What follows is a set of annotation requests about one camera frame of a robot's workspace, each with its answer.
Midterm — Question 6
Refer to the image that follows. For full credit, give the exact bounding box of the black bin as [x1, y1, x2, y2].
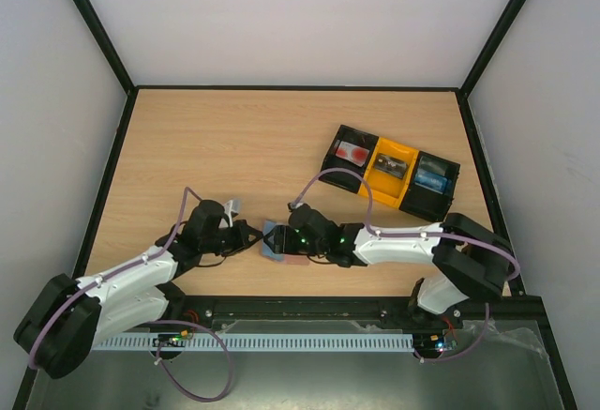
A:
[399, 151, 460, 222]
[319, 125, 379, 194]

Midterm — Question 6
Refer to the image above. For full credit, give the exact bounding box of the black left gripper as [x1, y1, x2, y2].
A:
[201, 220, 263, 257]

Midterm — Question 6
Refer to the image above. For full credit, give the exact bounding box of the black aluminium front rail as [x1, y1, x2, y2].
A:
[49, 293, 545, 329]

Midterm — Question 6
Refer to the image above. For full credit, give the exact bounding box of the black frame post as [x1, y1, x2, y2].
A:
[461, 0, 552, 97]
[72, 0, 136, 96]

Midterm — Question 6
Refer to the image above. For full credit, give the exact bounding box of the black frame post left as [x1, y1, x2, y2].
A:
[72, 0, 136, 96]

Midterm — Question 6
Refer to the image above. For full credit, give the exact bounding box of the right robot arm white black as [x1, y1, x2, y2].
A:
[262, 205, 518, 327]

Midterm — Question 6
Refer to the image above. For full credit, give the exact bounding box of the dark card in yellow bin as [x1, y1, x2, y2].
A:
[374, 154, 408, 180]

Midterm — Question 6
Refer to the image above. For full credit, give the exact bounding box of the light blue slotted cable duct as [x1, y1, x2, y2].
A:
[94, 332, 413, 353]

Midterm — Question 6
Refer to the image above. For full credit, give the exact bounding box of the red white card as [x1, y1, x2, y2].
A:
[335, 141, 370, 167]

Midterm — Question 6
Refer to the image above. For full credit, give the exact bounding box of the black frame post right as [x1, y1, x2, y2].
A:
[461, 0, 552, 97]

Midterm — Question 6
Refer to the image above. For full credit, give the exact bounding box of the black bin right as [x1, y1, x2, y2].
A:
[399, 151, 460, 222]

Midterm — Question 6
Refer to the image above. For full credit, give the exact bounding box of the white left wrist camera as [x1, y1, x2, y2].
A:
[224, 198, 241, 226]

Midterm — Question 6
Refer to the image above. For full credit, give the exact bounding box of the black bin left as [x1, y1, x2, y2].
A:
[319, 125, 379, 194]

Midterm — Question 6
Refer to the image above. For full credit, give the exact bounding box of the yellow bin middle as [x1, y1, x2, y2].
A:
[364, 137, 419, 209]

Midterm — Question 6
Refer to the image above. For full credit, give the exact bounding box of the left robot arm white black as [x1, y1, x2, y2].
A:
[13, 200, 263, 379]

